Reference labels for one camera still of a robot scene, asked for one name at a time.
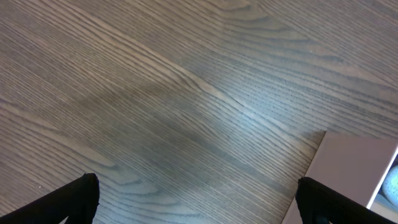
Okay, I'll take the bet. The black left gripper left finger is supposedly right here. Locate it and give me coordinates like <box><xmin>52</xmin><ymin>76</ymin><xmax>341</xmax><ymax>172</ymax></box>
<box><xmin>1</xmin><ymin>173</ymin><xmax>100</xmax><ymax>224</ymax></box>

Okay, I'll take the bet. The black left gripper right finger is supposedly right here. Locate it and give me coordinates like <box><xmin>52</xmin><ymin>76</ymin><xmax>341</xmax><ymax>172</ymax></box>
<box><xmin>295</xmin><ymin>177</ymin><xmax>394</xmax><ymax>224</ymax></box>

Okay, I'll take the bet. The clear soap pump bottle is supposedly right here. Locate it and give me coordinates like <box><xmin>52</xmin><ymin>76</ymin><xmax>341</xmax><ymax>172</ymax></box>
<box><xmin>382</xmin><ymin>166</ymin><xmax>397</xmax><ymax>207</ymax></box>

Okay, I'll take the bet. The pink cardboard box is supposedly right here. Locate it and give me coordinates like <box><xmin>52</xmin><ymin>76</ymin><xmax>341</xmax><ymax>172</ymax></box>
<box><xmin>282</xmin><ymin>132</ymin><xmax>397</xmax><ymax>224</ymax></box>

